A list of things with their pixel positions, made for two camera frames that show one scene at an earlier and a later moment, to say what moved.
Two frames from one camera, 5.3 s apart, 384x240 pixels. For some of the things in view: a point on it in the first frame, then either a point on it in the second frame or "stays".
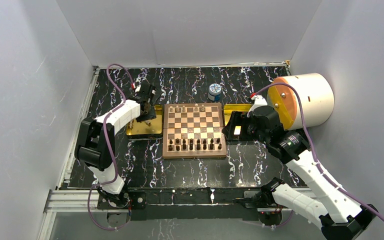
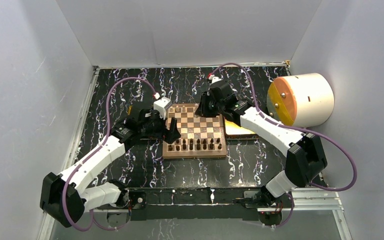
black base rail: (167, 204) stays
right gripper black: (238, 118) → (202, 110)
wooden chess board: (193, 130) stays
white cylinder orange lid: (316, 94) stays
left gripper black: (150, 116) → (169, 135)
